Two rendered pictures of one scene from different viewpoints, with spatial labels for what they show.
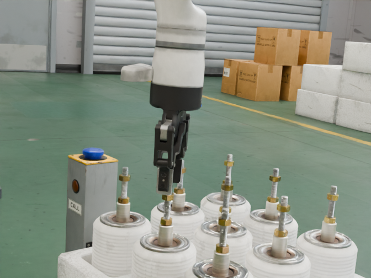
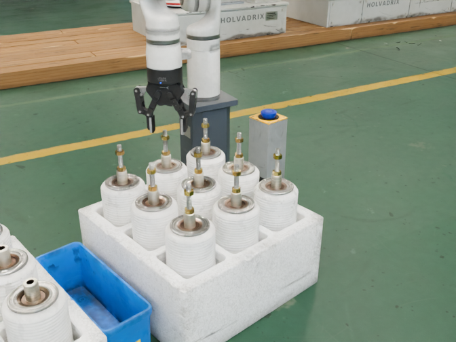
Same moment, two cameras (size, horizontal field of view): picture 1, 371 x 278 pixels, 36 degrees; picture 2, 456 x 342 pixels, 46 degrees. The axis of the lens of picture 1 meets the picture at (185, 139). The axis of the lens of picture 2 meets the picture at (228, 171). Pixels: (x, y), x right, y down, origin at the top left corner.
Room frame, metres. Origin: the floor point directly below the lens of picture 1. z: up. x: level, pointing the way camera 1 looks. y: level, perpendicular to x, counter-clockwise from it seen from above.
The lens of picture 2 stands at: (0.92, -1.10, 0.79)
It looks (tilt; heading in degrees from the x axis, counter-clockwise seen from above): 26 degrees down; 88
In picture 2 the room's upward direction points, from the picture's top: straight up
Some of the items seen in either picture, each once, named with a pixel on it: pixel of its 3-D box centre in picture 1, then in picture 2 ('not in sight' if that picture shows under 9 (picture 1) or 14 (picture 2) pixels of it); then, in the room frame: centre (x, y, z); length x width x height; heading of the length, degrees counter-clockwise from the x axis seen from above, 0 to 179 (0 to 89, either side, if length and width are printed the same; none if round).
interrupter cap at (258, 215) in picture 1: (271, 217); (236, 204); (0.97, -0.16, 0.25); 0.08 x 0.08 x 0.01
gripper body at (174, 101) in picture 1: (174, 112); (165, 83); (0.82, 0.02, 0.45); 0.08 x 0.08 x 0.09
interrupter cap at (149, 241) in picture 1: (164, 242); (166, 166); (0.81, 0.02, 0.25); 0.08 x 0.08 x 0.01
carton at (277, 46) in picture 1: (276, 46); not in sight; (4.94, -0.72, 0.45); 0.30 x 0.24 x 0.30; 30
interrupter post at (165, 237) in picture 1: (165, 234); (166, 161); (0.81, 0.02, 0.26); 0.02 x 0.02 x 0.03
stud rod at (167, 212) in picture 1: (167, 209); (165, 145); (0.81, 0.02, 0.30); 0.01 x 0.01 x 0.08
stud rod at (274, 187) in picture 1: (274, 189); (236, 181); (0.97, -0.16, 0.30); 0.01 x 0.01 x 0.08
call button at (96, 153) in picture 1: (93, 154); (268, 115); (1.06, 0.17, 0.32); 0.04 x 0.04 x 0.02
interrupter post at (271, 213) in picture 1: (271, 210); (236, 198); (0.97, -0.16, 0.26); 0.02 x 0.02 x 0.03
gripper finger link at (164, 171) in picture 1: (163, 174); (146, 118); (0.77, 0.03, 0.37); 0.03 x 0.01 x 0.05; 170
